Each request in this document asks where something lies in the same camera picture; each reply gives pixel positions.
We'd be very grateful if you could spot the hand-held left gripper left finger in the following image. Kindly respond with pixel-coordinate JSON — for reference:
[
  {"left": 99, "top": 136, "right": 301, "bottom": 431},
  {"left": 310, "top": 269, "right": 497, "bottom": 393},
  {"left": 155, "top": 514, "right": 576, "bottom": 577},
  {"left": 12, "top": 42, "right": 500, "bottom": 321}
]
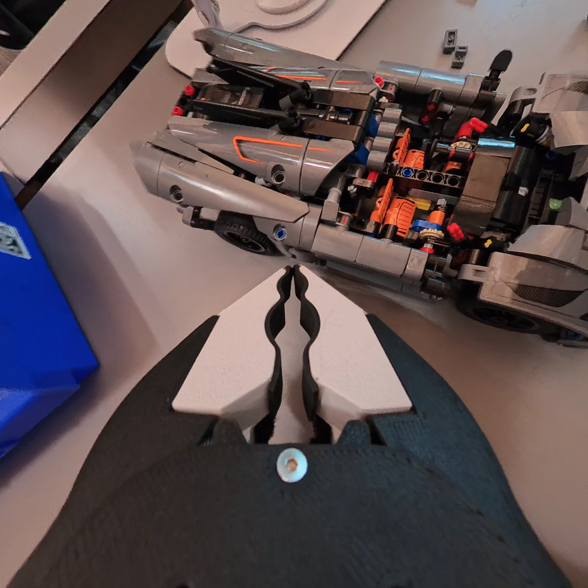
[{"left": 172, "top": 267, "right": 295, "bottom": 445}]

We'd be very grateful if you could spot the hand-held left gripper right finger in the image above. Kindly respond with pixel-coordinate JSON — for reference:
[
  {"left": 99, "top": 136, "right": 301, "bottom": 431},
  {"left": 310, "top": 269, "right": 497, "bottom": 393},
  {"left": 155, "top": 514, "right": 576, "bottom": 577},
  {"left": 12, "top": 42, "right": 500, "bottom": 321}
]
[{"left": 293, "top": 266, "right": 413, "bottom": 444}]

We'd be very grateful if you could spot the blue plastic bin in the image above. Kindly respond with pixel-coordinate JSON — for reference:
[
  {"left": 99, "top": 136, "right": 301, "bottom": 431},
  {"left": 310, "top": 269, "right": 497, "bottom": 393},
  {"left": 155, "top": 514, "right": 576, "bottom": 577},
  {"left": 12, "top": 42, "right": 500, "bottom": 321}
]
[{"left": 0, "top": 171, "right": 100, "bottom": 460}]

